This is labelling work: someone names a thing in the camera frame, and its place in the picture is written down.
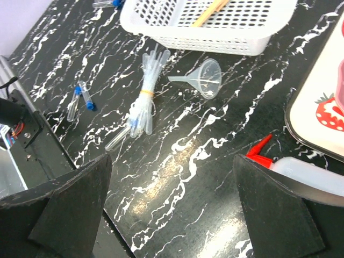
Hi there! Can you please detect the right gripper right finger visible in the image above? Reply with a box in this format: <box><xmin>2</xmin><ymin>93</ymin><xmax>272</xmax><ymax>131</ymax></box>
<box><xmin>233</xmin><ymin>155</ymin><xmax>343</xmax><ymax>257</ymax></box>

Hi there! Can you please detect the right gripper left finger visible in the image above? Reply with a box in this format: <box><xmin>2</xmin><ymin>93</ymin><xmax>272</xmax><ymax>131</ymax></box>
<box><xmin>1</xmin><ymin>154</ymin><xmax>112</xmax><ymax>257</ymax></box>

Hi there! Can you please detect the wash bottle red cap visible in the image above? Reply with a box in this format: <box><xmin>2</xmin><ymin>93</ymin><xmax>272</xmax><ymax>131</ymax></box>
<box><xmin>246</xmin><ymin>134</ymin><xmax>343</xmax><ymax>196</ymax></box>

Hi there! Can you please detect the blue cap test tube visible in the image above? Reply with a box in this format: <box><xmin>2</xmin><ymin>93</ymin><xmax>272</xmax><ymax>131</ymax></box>
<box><xmin>105</xmin><ymin>119</ymin><xmax>139</xmax><ymax>152</ymax></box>
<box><xmin>92</xmin><ymin>0</ymin><xmax>124</xmax><ymax>9</ymax></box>
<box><xmin>78</xmin><ymin>81</ymin><xmax>95</xmax><ymax>110</ymax></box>
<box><xmin>67</xmin><ymin>86</ymin><xmax>81</xmax><ymax>122</ymax></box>

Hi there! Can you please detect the bundle of plastic pipettes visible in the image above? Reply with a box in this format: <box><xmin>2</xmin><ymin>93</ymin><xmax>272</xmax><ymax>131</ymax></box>
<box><xmin>126</xmin><ymin>47</ymin><xmax>170</xmax><ymax>138</ymax></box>

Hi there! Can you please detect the clear plastic funnel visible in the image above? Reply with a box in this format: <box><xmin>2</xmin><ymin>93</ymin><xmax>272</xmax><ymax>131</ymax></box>
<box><xmin>168</xmin><ymin>59</ymin><xmax>222</xmax><ymax>99</ymax></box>

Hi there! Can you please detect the wooden test tube clamp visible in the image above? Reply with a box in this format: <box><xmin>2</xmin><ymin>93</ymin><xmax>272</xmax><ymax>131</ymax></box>
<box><xmin>191</xmin><ymin>0</ymin><xmax>229</xmax><ymax>27</ymax></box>

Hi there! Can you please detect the strawberry pattern tray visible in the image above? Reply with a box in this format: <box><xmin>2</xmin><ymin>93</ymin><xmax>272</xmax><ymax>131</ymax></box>
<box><xmin>285</xmin><ymin>16</ymin><xmax>343</xmax><ymax>161</ymax></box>

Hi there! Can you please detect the white plastic perforated basket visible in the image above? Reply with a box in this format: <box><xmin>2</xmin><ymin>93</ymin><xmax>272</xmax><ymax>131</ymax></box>
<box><xmin>120</xmin><ymin>1</ymin><xmax>297</xmax><ymax>56</ymax></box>

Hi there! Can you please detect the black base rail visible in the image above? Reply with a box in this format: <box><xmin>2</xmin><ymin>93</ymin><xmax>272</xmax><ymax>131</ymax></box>
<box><xmin>1</xmin><ymin>77</ymin><xmax>76</xmax><ymax>189</ymax></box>

